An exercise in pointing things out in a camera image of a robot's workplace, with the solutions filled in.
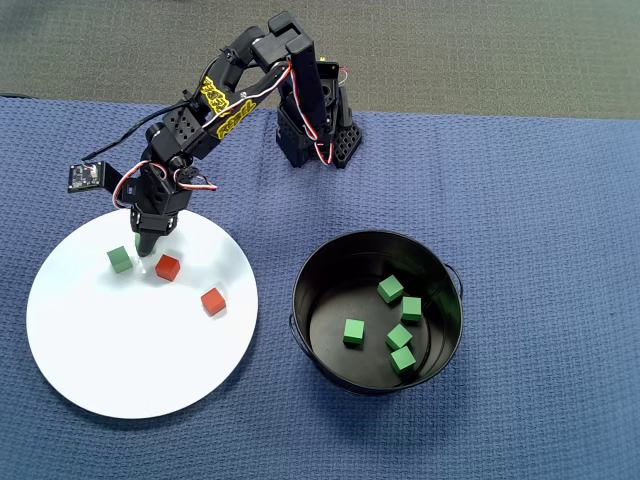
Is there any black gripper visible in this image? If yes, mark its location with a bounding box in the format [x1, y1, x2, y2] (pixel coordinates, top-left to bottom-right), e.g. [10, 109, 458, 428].
[122, 162, 194, 258]

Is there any white round plate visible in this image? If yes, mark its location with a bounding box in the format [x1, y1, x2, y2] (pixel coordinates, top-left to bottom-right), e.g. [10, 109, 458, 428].
[25, 207, 260, 420]

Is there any red cube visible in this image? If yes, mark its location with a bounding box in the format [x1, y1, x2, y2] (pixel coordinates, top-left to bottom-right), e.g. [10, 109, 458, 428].
[200, 287, 227, 317]
[154, 253, 182, 282]

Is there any black metal bucket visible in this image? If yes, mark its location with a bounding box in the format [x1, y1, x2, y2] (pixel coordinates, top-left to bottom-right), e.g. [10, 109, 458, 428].
[288, 228, 465, 397]

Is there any blue woven cloth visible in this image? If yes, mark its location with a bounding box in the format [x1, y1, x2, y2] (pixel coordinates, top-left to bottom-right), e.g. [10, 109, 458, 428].
[0, 94, 640, 480]

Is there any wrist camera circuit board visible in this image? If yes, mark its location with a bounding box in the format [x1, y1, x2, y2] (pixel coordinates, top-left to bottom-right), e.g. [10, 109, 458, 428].
[67, 160, 124, 194]

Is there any black camera cable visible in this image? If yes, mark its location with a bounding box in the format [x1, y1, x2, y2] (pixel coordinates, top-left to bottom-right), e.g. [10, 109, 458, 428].
[81, 97, 199, 165]

